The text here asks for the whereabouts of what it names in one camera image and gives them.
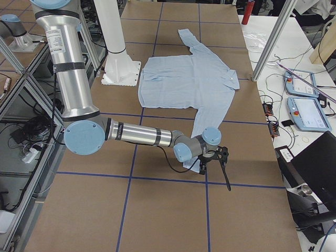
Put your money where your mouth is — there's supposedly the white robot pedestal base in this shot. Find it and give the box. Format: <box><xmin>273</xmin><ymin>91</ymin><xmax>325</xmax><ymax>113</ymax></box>
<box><xmin>94</xmin><ymin>0</ymin><xmax>141</xmax><ymax>87</ymax></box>

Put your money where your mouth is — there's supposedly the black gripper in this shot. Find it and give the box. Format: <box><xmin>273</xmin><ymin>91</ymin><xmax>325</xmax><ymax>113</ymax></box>
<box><xmin>198</xmin><ymin>146</ymin><xmax>232</xmax><ymax>191</ymax></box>

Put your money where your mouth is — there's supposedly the white power strip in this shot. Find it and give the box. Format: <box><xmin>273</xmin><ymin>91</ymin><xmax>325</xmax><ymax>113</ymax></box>
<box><xmin>22</xmin><ymin>148</ymin><xmax>39</xmax><ymax>164</ymax></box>

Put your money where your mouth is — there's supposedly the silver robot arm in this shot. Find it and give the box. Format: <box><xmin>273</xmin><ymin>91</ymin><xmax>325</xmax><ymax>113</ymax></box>
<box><xmin>32</xmin><ymin>1</ymin><xmax>228</xmax><ymax>174</ymax></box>

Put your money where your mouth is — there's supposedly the red cylindrical bottle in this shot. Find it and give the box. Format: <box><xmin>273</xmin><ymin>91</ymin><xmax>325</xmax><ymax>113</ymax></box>
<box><xmin>241</xmin><ymin>0</ymin><xmax>255</xmax><ymax>25</ymax></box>

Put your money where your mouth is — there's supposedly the blue teach pendant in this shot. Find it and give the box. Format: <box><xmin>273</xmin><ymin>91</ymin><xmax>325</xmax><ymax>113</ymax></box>
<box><xmin>284</xmin><ymin>69</ymin><xmax>319</xmax><ymax>98</ymax></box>
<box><xmin>287</xmin><ymin>96</ymin><xmax>332</xmax><ymax>132</ymax></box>

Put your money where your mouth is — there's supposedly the light blue button shirt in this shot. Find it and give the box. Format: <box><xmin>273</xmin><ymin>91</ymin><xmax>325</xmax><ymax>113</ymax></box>
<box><xmin>138</xmin><ymin>28</ymin><xmax>240</xmax><ymax>174</ymax></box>

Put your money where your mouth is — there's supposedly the upper blue teach pendant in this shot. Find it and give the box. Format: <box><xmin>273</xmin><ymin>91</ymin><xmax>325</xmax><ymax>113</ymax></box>
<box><xmin>284</xmin><ymin>69</ymin><xmax>319</xmax><ymax>98</ymax></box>

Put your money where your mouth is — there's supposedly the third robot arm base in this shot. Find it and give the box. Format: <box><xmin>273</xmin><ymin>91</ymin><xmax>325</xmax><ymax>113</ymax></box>
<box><xmin>1</xmin><ymin>14</ymin><xmax>46</xmax><ymax>53</ymax></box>

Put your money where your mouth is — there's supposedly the aluminium frame post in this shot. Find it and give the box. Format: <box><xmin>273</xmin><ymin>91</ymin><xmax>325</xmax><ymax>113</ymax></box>
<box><xmin>251</xmin><ymin>0</ymin><xmax>297</xmax><ymax>82</ymax></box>

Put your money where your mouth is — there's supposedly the lower blue teach pendant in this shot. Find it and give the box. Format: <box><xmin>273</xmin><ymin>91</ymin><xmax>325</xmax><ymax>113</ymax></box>
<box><xmin>287</xmin><ymin>96</ymin><xmax>332</xmax><ymax>132</ymax></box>

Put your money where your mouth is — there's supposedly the black laptop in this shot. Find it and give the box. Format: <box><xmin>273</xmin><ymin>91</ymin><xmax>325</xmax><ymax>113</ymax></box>
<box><xmin>275</xmin><ymin>131</ymin><xmax>335</xmax><ymax>244</ymax></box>

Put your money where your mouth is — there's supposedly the clear plastic bag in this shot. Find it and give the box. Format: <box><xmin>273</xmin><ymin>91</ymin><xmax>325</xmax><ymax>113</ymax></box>
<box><xmin>243</xmin><ymin>31</ymin><xmax>268</xmax><ymax>53</ymax></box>

